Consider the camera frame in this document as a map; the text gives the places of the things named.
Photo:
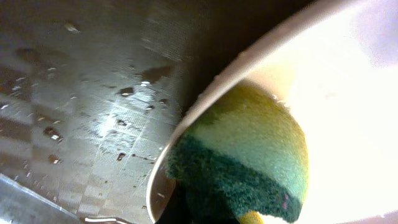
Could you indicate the green yellow sponge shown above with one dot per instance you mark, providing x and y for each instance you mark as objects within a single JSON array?
[{"x": 244, "y": 158}]

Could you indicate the white plate top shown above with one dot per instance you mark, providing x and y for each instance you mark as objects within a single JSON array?
[{"x": 334, "y": 65}]

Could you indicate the brown serving tray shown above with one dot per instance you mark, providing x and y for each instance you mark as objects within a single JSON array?
[{"x": 91, "y": 90}]

